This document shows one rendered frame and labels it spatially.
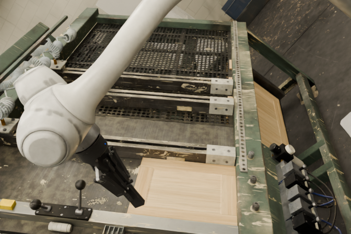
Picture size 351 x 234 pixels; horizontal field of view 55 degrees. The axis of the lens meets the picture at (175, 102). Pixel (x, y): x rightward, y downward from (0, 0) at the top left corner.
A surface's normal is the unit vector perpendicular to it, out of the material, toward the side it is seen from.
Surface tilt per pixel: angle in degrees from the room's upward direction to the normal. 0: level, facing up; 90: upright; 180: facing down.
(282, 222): 90
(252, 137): 55
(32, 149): 100
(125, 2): 90
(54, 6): 90
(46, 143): 96
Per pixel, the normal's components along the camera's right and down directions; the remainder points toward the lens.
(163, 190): 0.01, -0.82
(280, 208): 0.58, -0.63
